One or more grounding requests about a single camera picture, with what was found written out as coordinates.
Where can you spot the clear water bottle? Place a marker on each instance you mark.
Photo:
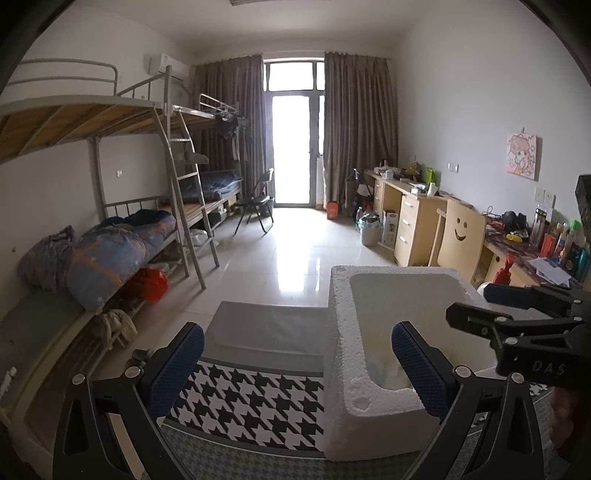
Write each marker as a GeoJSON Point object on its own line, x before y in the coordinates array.
{"type": "Point", "coordinates": [539, 228]}

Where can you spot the orange bucket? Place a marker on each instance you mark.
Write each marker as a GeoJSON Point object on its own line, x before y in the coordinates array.
{"type": "Point", "coordinates": [332, 210]}

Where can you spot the red plastic bag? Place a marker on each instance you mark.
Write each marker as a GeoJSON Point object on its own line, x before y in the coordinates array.
{"type": "Point", "coordinates": [151, 285]}

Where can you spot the grey trash bin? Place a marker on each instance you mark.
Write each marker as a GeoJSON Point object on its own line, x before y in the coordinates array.
{"type": "Point", "coordinates": [371, 230]}

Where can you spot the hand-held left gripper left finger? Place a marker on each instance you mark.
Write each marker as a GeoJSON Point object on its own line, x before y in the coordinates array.
{"type": "Point", "coordinates": [178, 364]}

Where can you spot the small metal bunk bed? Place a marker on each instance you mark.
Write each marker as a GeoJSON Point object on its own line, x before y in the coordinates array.
{"type": "Point", "coordinates": [212, 184]}

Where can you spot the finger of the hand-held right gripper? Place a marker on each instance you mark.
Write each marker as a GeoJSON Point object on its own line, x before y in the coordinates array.
{"type": "Point", "coordinates": [475, 316]}
{"type": "Point", "coordinates": [505, 294]}

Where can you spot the white foam box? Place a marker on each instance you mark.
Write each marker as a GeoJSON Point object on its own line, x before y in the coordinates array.
{"type": "Point", "coordinates": [344, 369]}

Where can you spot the light wooden desk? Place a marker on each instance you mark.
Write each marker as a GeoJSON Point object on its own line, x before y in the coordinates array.
{"type": "Point", "coordinates": [517, 267]}
{"type": "Point", "coordinates": [411, 217]}

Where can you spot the white paper sheets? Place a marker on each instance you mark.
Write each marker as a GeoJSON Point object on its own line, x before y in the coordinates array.
{"type": "Point", "coordinates": [549, 270]}

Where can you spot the beige cloth bundle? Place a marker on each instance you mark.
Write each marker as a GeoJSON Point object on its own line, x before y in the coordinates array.
{"type": "Point", "coordinates": [115, 327]}

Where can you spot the blue star-print quilt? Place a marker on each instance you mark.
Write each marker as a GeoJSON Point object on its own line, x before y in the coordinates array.
{"type": "Point", "coordinates": [120, 249]}

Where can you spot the hanging dark clothes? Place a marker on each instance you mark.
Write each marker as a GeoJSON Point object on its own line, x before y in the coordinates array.
{"type": "Point", "coordinates": [227, 131]}

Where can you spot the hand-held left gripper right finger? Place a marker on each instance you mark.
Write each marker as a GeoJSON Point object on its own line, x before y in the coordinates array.
{"type": "Point", "coordinates": [420, 364]}

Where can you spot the large metal bunk bed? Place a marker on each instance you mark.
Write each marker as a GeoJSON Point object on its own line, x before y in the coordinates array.
{"type": "Point", "coordinates": [92, 115]}

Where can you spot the brown curtain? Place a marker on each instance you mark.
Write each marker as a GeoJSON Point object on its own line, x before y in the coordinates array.
{"type": "Point", "coordinates": [231, 124]}
{"type": "Point", "coordinates": [360, 124]}

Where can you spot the green packet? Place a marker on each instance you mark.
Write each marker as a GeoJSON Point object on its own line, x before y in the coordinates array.
{"type": "Point", "coordinates": [430, 176]}

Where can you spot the grey crumpled blanket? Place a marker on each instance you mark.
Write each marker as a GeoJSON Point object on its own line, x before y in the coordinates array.
{"type": "Point", "coordinates": [46, 258]}

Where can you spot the glass balcony door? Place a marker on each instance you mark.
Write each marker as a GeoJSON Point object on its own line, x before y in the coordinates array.
{"type": "Point", "coordinates": [293, 138]}

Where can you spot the wooden smiley face chair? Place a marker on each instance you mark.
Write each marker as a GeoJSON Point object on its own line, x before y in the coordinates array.
{"type": "Point", "coordinates": [459, 240]}

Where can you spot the black folding chair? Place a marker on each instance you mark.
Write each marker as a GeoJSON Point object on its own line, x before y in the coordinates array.
{"type": "Point", "coordinates": [258, 198]}

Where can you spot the white air conditioner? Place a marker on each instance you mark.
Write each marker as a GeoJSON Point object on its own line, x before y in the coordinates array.
{"type": "Point", "coordinates": [168, 67]}

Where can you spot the pink wall poster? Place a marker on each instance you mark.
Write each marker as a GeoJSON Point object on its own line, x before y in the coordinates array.
{"type": "Point", "coordinates": [522, 156]}

